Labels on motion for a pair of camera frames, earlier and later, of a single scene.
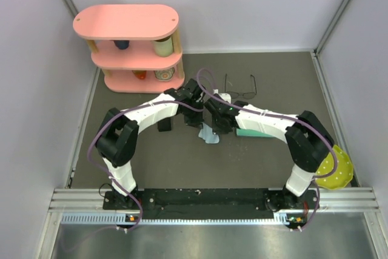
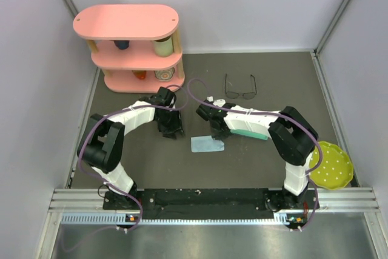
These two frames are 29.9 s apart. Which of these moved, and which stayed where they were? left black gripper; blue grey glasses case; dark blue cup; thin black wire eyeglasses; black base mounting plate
Moved: left black gripper
Stayed: dark blue cup; thin black wire eyeglasses; blue grey glasses case; black base mounting plate
